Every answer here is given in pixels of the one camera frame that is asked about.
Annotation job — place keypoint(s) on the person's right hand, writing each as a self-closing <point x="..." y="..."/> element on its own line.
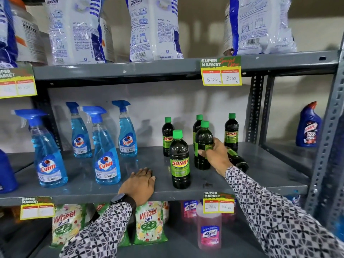
<point x="219" y="158"/>

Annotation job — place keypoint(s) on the person's left hand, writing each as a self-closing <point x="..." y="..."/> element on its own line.
<point x="138" y="185"/>

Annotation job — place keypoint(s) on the dark green-capped bottle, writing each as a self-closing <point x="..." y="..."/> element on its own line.
<point x="180" y="163"/>
<point x="239" y="161"/>
<point x="167" y="137"/>
<point x="231" y="131"/>
<point x="203" y="139"/>
<point x="196" y="128"/>

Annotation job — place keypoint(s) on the grey metal shelf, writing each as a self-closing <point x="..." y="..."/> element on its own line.
<point x="86" y="185"/>

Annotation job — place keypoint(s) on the person's left forearm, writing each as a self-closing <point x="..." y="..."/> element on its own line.
<point x="102" y="233"/>

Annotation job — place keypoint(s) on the person's right forearm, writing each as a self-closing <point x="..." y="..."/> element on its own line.
<point x="279" y="220"/>

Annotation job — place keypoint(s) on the black wristwatch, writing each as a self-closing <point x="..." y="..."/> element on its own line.
<point x="119" y="198"/>

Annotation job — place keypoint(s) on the green detergent packet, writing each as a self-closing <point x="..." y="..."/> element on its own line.
<point x="67" y="225"/>
<point x="100" y="208"/>
<point x="166" y="212"/>
<point x="150" y="223"/>

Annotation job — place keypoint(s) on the blue spray bottle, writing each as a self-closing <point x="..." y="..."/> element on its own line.
<point x="127" y="139"/>
<point x="49" y="163"/>
<point x="106" y="163"/>
<point x="80" y="142"/>

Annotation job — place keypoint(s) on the yellow green price tag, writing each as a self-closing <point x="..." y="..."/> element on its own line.
<point x="221" y="72"/>
<point x="219" y="204"/>
<point x="37" y="209"/>
<point x="17" y="84"/>

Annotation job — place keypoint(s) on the pink cleaner bottle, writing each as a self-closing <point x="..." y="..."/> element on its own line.
<point x="209" y="231"/>
<point x="190" y="210"/>
<point x="228" y="217"/>

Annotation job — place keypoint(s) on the grey slotted metal rack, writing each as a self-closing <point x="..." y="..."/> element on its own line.
<point x="285" y="155"/>

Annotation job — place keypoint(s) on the blue toilet cleaner bottle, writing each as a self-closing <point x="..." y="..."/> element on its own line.
<point x="309" y="128"/>

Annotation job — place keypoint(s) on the dark blue jug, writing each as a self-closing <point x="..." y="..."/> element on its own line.
<point x="6" y="174"/>

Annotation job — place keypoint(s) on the white blue detergent bag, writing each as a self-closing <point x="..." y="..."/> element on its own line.
<point x="6" y="37"/>
<point x="153" y="29"/>
<point x="263" y="26"/>
<point x="72" y="32"/>

